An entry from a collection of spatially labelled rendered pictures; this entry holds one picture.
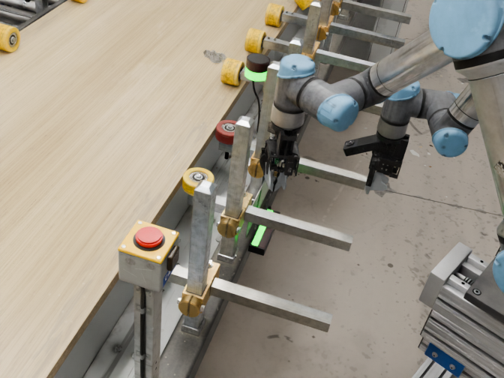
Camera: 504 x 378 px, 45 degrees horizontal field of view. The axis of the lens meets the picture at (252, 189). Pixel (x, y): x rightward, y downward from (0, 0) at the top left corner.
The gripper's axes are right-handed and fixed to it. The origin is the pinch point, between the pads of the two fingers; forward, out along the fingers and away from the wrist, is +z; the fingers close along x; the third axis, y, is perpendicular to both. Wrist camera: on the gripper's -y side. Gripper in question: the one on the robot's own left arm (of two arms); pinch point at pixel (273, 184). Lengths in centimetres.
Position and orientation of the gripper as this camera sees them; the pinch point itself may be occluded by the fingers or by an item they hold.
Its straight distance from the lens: 150.5
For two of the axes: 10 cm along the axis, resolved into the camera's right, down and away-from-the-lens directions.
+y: 0.5, 6.3, -7.7
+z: -1.2, 7.7, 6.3
